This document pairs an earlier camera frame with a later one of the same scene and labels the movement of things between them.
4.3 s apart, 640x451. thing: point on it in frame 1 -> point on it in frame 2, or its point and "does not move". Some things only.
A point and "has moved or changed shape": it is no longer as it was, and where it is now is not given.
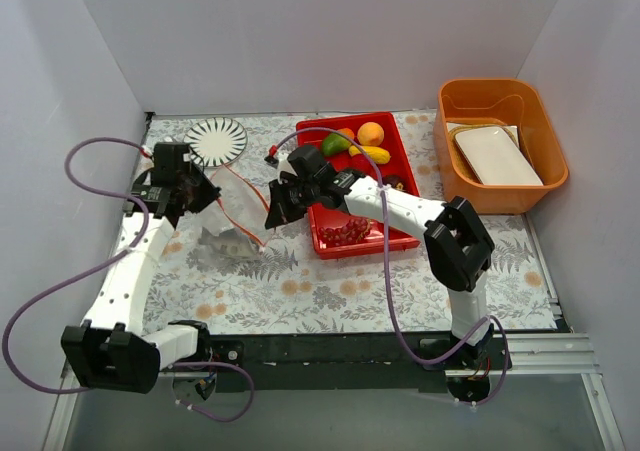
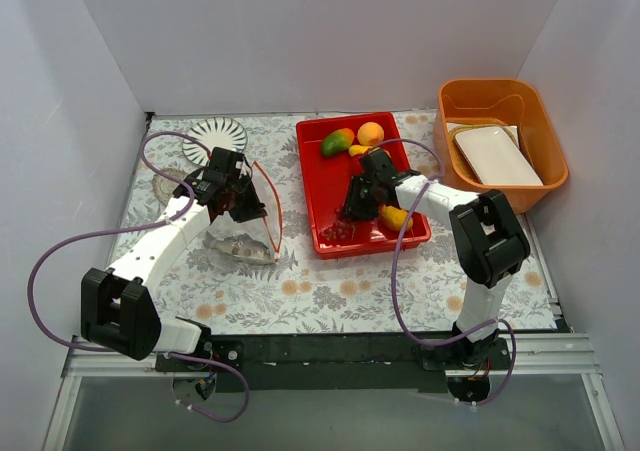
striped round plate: [215, 141] does not move
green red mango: [333, 143] does not move
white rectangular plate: [496, 159] does not move
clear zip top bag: [234, 227] has moved or changed shape
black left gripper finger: [200, 192] -> [246, 207]
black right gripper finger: [289, 201] -> [363, 202]
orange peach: [370, 134] does not move
